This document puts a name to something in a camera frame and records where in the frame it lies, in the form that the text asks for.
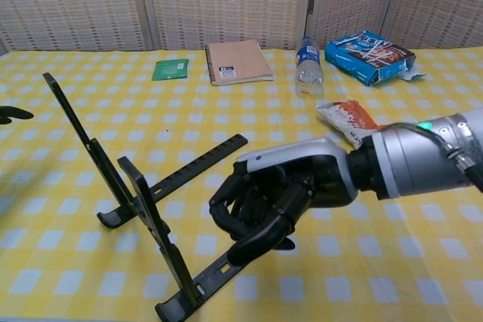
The brown spiral notebook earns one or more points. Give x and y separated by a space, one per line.
237 62

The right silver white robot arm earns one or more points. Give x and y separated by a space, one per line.
415 163

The metal screen hinge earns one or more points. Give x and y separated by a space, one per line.
311 4

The blue snack box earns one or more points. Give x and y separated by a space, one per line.
362 58

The clear bottle with blue label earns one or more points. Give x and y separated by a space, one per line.
308 58

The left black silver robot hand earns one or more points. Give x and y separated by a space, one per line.
13 113

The yellow white checkered tablecloth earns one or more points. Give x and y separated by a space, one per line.
358 261

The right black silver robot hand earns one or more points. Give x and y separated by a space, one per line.
309 173

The green foil packet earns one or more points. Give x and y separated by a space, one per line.
170 70

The orange white snack bag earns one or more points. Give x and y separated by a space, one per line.
347 118

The black folding laptop stand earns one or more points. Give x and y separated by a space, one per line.
144 197

